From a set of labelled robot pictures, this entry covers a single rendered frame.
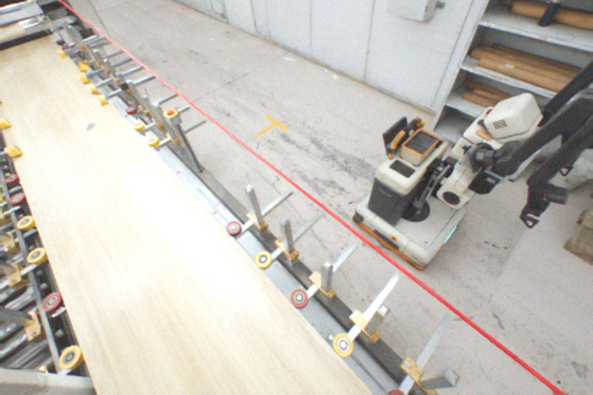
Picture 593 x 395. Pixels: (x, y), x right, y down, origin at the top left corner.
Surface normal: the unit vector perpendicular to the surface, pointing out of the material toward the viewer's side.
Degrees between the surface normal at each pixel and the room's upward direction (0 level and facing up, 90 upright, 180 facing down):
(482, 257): 0
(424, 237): 0
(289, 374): 0
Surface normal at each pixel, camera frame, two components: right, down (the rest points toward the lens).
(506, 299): -0.06, -0.64
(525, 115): 0.43, -0.12
